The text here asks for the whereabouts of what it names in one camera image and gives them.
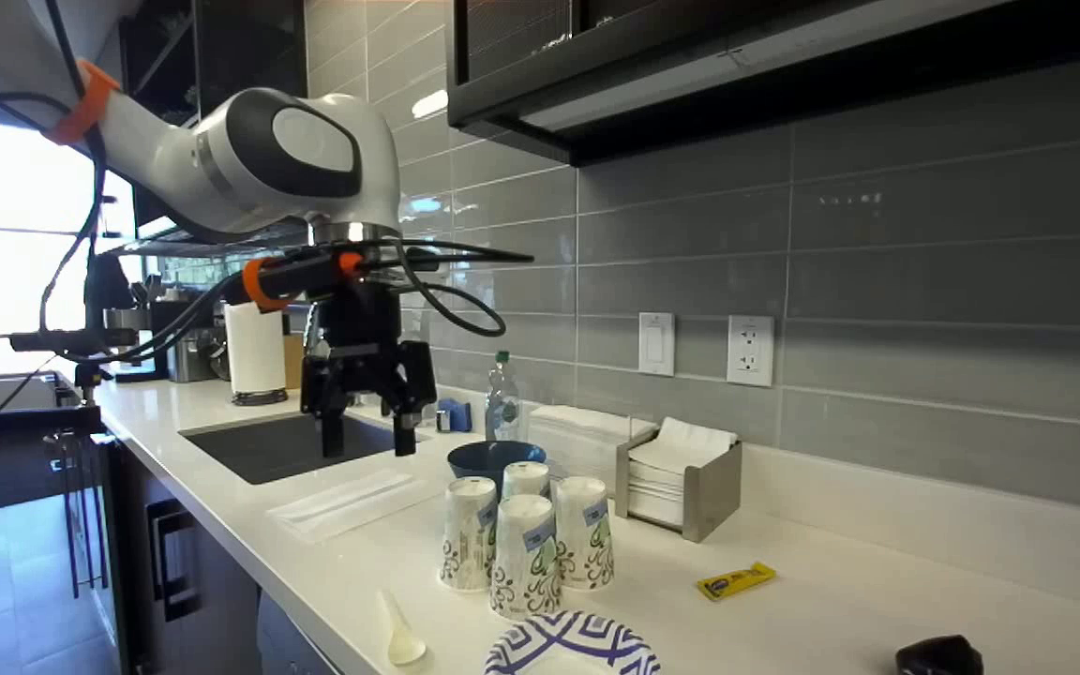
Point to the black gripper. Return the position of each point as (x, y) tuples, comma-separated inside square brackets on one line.
[(353, 345)]

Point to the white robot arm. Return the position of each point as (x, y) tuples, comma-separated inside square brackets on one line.
[(252, 162)]

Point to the blue sponge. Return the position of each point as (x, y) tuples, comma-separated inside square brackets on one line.
[(451, 414)]

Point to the blue bowl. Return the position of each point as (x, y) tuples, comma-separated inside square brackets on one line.
[(490, 459)]

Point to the kitchen sink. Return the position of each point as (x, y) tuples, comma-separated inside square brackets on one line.
[(265, 452)]

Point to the clear soap bottle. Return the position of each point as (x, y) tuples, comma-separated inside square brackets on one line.
[(500, 414)]

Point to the paper towel roll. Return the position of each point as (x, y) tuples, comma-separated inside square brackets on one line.
[(256, 353)]

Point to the coffee machine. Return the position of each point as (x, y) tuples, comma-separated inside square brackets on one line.
[(190, 358)]

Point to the patterned paper plate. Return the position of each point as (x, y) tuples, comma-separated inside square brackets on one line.
[(571, 643)]

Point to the napkin holder with napkins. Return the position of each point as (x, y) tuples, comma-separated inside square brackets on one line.
[(685, 478)]

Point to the white power outlet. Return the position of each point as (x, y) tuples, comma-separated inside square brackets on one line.
[(751, 352)]

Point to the black upper cabinet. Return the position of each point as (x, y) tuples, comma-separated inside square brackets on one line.
[(595, 79)]

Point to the yellow packet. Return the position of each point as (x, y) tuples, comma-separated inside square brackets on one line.
[(736, 583)]

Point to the small black object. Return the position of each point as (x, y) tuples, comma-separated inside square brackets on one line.
[(940, 657)]

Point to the camera on tripod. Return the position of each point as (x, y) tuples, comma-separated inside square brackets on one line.
[(111, 323)]

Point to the white light switch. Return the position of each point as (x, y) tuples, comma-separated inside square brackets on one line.
[(657, 343)]

